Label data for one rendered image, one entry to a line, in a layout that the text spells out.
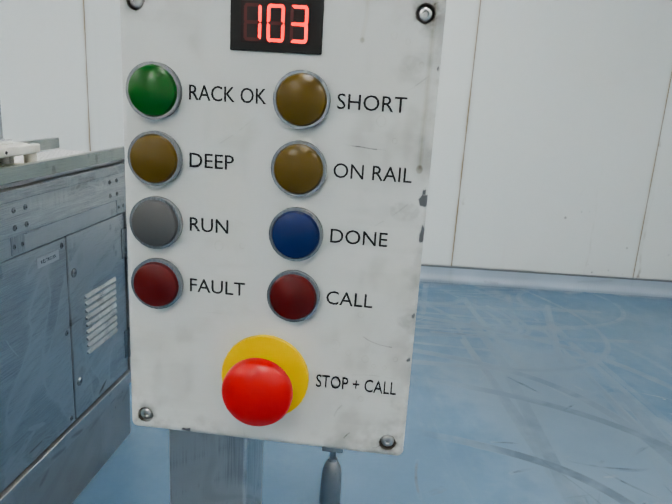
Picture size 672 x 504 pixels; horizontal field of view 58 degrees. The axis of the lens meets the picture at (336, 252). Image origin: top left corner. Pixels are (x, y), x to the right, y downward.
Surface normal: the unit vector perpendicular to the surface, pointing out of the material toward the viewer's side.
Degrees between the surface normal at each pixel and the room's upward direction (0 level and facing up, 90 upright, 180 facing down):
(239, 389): 87
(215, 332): 90
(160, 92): 90
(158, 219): 88
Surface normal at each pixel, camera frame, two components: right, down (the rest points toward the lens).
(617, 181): -0.04, 0.25
